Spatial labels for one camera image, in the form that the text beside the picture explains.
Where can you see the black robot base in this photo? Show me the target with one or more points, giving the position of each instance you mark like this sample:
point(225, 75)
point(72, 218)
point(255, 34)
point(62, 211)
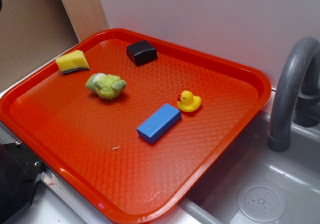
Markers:
point(20, 172)

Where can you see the green plush animal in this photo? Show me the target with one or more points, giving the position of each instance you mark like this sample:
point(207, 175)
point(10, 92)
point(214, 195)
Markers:
point(106, 86)

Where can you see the blue rectangular block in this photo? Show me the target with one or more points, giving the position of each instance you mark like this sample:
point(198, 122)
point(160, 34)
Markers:
point(155, 126)

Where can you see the yellow rubber duck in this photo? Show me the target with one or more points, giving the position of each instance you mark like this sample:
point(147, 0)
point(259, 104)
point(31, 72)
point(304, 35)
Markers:
point(188, 102)

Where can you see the red plastic tray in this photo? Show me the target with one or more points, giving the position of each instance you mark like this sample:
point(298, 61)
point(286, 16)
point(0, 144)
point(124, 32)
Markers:
point(93, 143)

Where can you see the black block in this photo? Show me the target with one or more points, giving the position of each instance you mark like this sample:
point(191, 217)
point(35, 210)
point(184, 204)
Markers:
point(141, 52)

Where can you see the yellow sponge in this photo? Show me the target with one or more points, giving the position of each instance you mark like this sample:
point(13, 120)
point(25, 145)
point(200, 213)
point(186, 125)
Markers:
point(72, 62)

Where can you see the grey toy sink basin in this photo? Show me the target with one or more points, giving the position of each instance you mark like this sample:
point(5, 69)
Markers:
point(251, 184)

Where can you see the wooden board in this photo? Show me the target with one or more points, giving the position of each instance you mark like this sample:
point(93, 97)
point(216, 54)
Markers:
point(86, 16)

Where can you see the grey toy faucet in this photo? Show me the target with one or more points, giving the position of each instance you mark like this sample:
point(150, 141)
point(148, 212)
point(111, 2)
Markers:
point(297, 97)

